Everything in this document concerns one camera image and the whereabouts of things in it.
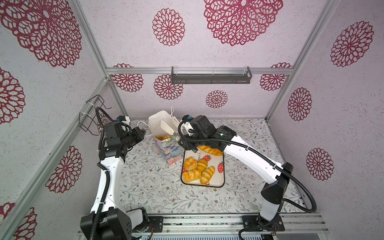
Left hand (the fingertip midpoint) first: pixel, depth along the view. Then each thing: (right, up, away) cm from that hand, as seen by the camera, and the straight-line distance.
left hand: (145, 133), depth 77 cm
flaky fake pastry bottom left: (+22, -25, +9) cm, 34 cm away
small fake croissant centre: (+31, -19, +14) cm, 39 cm away
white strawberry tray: (+41, -18, +18) cm, 48 cm away
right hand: (+19, -2, -5) cm, 20 cm away
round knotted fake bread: (+24, -19, +14) cm, 33 cm away
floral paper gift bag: (+12, -6, +2) cm, 13 cm away
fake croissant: (+33, -25, +11) cm, 42 cm away
